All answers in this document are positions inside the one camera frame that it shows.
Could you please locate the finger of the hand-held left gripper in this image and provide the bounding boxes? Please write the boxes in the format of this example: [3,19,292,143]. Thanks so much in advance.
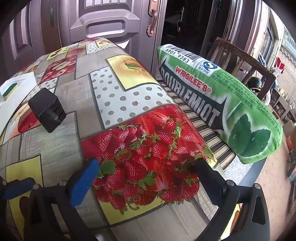
[0,176,36,201]

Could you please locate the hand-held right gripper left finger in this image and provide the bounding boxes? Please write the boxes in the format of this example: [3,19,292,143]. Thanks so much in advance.
[23,158,100,241]

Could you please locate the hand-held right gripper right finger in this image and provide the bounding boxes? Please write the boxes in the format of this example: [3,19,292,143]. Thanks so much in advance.
[194,158,270,241]

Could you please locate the green printed pillow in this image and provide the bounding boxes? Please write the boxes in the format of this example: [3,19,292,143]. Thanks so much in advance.
[156,44,284,164]

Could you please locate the striped seat mat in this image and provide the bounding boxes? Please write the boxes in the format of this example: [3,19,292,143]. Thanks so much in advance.
[159,80,237,171]

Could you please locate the fruit print tablecloth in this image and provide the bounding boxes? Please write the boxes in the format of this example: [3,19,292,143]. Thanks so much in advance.
[0,37,241,241]

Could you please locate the black box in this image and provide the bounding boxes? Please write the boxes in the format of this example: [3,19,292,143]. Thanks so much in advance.
[28,88,67,133]

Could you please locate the black helmet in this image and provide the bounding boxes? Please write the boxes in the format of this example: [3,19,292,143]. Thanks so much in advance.
[247,77,263,93]

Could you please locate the white paper with green print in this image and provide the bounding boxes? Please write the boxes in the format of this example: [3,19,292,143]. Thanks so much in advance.
[0,72,37,103]

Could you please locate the wooden chair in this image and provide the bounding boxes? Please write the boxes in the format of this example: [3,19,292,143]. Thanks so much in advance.
[206,37,277,101]

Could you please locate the red hanging clothes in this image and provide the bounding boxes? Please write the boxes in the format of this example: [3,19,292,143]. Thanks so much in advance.
[275,57,286,75]

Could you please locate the narrow brown door panel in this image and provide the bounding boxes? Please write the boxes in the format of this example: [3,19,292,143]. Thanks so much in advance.
[0,0,61,78]

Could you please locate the brown panelled door leaf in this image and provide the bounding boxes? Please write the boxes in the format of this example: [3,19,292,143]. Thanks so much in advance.
[58,0,167,67]

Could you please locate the dark inner door handle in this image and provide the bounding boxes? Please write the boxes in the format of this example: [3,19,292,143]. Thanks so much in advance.
[177,7,186,33]

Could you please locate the copper door handle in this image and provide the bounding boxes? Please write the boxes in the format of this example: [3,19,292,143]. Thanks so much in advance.
[147,0,159,37]

